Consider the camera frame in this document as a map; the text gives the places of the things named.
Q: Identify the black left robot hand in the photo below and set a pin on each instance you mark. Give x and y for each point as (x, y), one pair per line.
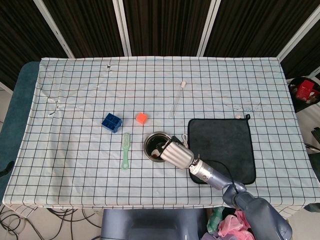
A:
(7, 169)

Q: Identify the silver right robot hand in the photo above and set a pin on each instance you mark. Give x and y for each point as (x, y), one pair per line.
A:
(177, 156)

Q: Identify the white plastic spoon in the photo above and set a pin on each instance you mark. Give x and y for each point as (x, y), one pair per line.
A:
(155, 152)

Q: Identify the stainless steel bowl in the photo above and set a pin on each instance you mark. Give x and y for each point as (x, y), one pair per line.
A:
(150, 145)

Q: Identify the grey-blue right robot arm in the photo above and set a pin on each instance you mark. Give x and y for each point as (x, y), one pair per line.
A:
(257, 210)

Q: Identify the black cloth mat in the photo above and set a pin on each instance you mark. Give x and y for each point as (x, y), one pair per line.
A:
(220, 137)

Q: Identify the orange cube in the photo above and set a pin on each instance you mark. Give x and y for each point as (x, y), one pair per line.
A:
(141, 118)

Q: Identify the clear tube white cap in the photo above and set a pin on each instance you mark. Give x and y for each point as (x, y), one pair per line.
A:
(178, 98)

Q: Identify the green plastic bag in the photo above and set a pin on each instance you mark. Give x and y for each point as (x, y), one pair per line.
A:
(215, 220)

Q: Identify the grey-blue robot torso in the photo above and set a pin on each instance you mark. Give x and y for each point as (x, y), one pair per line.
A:
(150, 225)

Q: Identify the blue grid block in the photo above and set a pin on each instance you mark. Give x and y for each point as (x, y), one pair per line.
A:
(111, 123)

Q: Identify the white checkered tablecloth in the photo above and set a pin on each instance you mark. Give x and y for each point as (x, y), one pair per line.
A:
(87, 175)

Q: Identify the pink plastic bag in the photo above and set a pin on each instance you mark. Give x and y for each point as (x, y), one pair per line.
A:
(230, 226)

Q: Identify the black bin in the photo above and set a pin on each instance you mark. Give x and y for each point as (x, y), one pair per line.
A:
(293, 100)

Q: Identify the red box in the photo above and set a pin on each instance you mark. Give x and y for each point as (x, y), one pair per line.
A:
(305, 90)

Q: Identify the white partition post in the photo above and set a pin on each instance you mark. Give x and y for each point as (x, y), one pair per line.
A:
(297, 35)
(53, 30)
(122, 27)
(208, 27)

